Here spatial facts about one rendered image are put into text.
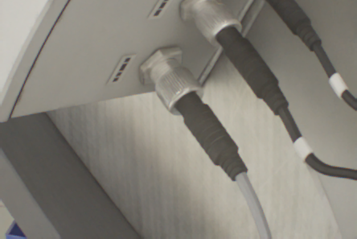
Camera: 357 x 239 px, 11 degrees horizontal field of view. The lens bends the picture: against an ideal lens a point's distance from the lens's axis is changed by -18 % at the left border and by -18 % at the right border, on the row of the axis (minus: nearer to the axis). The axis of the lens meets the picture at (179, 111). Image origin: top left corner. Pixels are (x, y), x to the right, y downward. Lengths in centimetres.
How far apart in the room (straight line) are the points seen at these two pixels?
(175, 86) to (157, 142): 7
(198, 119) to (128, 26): 5
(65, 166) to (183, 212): 7
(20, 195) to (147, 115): 7
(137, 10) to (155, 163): 11
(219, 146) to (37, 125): 15
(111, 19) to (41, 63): 3
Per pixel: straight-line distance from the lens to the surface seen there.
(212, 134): 83
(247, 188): 83
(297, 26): 79
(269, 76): 81
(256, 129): 87
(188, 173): 90
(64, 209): 92
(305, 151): 80
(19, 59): 79
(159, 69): 85
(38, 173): 93
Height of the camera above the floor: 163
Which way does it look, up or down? 8 degrees down
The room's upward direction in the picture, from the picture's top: 3 degrees counter-clockwise
